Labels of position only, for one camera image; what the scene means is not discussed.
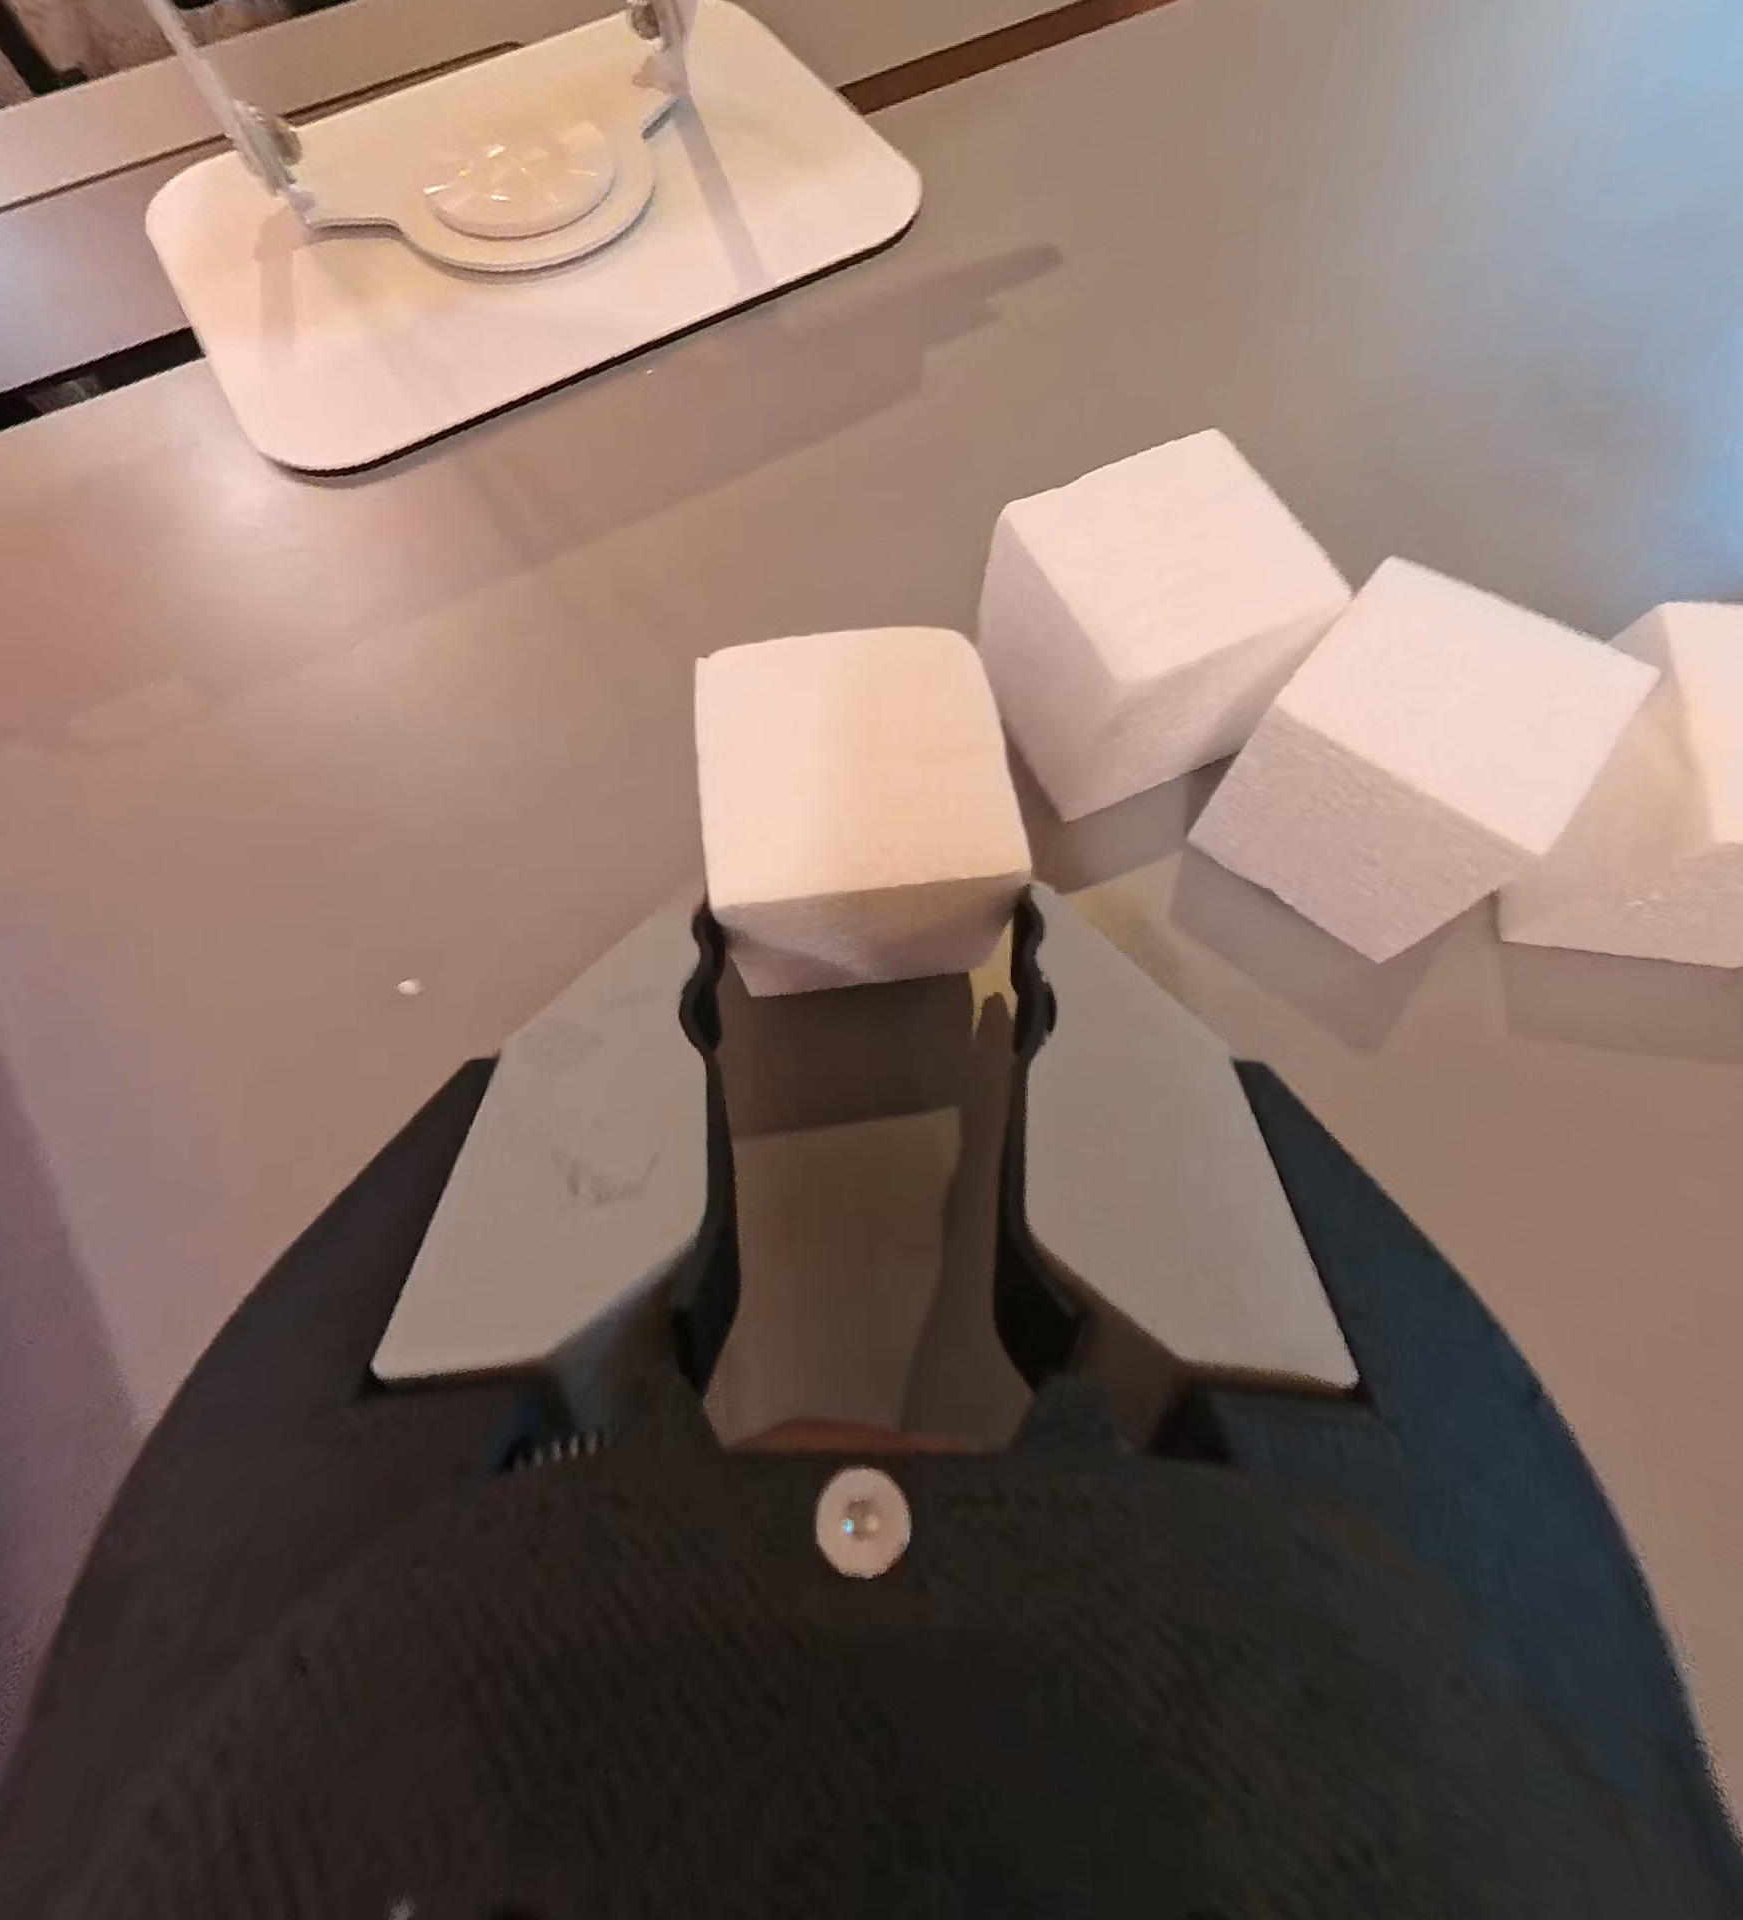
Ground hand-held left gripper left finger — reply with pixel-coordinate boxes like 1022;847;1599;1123
367;901;741;1390

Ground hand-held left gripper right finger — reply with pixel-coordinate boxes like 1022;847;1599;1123
995;887;1365;1465

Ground white hard foam cube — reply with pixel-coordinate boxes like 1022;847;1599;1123
1500;602;1743;966
980;431;1353;821
1189;558;1660;962
694;627;1033;995

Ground white wooden document stand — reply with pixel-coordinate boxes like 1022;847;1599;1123
143;0;922;476

